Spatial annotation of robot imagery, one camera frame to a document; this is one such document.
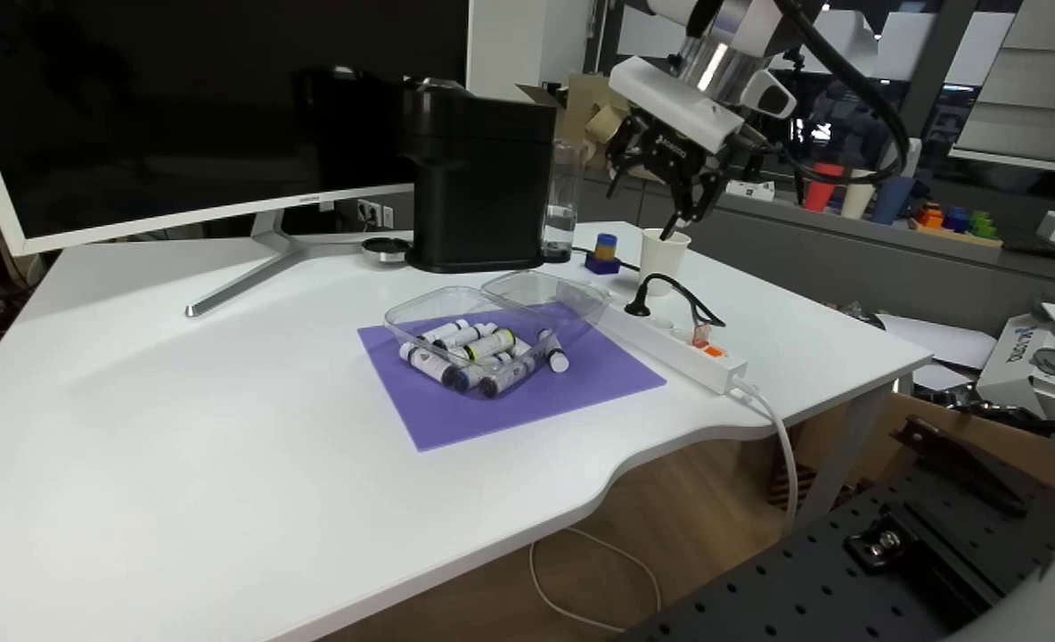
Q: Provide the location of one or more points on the red cup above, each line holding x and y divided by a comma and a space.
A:
823, 183

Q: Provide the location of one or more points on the small round black object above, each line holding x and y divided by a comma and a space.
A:
385, 246

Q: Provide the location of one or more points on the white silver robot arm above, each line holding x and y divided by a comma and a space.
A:
728, 21

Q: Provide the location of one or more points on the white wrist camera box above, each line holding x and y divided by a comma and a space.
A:
672, 93

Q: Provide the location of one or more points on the grey side counter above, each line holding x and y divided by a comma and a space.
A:
884, 269

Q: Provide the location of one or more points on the colourful toy pieces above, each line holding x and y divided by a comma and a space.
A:
958, 220

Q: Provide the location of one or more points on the silver monitor stand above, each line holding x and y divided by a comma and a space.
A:
253, 269

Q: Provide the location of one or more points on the black box machine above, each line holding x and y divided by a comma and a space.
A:
478, 180

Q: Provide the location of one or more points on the white paper sheets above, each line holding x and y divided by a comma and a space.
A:
937, 344

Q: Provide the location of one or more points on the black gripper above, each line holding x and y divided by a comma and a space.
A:
701, 149

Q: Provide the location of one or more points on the white printed box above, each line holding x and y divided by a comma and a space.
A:
1044, 358

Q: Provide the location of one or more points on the clear glass jar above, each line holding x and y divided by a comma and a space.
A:
562, 201

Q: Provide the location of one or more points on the grey table leg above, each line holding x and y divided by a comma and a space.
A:
851, 449

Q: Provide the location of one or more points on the white table power strip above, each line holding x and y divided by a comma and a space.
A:
682, 344

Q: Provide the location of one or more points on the cardboard box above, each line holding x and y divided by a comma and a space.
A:
592, 118

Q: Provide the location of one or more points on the purple paper mat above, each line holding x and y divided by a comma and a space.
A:
551, 394

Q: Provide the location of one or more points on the white framed monitor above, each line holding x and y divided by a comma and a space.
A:
195, 107

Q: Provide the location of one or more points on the white tube green band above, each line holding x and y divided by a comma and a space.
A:
491, 347

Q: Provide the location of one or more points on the black perforated breadboard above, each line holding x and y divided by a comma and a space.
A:
860, 573

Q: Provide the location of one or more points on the clear plastic container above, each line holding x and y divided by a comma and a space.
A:
431, 309

